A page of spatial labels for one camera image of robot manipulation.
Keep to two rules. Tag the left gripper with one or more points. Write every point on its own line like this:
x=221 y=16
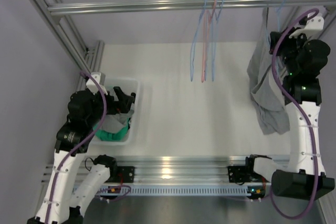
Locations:
x=123 y=105

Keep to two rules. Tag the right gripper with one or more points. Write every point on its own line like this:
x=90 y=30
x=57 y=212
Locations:
x=285 y=39

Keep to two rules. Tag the grey tank top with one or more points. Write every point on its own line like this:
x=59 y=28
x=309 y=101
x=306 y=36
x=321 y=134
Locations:
x=264 y=93
x=116 y=123

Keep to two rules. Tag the green tank top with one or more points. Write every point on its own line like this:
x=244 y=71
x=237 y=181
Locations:
x=110 y=137

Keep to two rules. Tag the pink wire hanger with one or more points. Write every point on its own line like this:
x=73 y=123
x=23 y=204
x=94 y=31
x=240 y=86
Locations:
x=207 y=20

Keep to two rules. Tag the light blue wire hanger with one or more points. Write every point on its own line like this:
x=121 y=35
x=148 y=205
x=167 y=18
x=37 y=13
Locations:
x=195 y=38

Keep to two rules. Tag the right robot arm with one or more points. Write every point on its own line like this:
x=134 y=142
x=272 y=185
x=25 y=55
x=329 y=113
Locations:
x=285 y=90

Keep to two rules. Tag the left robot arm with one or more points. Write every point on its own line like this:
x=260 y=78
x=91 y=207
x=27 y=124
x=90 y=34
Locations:
x=61 y=203

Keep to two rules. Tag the white plastic basket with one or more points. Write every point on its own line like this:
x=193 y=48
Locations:
x=128 y=85

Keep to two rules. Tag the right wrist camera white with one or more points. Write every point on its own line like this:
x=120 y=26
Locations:
x=312 y=27

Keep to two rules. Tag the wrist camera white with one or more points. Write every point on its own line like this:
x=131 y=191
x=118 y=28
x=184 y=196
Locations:
x=312 y=27
x=96 y=80

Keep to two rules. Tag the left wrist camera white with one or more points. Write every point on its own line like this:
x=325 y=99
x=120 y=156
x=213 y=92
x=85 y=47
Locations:
x=96 y=80

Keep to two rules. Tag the left aluminium frame strut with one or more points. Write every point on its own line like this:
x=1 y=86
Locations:
x=68 y=36

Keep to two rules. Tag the aluminium hanging rail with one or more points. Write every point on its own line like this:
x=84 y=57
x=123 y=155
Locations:
x=153 y=5

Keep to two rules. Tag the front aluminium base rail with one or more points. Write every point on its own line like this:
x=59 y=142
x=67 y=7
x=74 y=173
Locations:
x=180 y=170

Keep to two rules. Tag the grey slotted cable duct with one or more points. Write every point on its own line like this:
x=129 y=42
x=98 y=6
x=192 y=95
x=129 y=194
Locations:
x=143 y=190

